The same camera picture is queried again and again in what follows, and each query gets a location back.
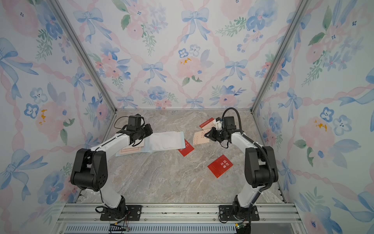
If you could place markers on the cream card red circles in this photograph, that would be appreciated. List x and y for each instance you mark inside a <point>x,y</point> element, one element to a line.
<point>136,147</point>

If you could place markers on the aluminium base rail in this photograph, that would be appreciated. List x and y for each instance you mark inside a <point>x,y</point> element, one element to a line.
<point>181,218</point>

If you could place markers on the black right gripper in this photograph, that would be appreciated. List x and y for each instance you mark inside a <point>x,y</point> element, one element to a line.
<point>212,136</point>

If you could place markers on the red money card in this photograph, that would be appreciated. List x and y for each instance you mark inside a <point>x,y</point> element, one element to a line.
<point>187,150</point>

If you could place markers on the red and cream card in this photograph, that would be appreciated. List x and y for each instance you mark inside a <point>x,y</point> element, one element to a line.
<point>207,125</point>

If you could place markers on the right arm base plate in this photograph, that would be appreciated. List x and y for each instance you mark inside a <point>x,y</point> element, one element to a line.
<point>233,213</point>

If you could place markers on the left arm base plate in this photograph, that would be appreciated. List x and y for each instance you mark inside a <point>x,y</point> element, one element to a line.
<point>129,213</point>

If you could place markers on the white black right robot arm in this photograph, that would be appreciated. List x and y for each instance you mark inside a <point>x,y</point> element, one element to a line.
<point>260,169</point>

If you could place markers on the aluminium corner post right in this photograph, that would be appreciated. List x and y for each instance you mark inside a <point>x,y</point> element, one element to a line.
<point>295,23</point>

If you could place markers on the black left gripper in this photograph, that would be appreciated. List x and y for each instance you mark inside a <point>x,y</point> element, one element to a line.
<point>149,129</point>

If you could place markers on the pink good luck card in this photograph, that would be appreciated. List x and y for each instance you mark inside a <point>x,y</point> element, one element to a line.
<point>199,137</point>

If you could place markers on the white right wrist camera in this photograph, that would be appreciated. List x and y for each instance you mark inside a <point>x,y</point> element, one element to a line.
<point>219,123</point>

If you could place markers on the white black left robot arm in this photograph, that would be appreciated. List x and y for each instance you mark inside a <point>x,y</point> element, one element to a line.
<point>90,169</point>

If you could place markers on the aluminium corner post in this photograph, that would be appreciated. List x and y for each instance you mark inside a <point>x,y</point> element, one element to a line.
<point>56,8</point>
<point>295,23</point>

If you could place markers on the aluminium corner post left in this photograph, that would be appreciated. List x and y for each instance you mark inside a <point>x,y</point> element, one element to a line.
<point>56,8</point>

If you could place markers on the red card gold text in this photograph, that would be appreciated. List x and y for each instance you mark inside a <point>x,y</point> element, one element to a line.
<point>220,166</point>

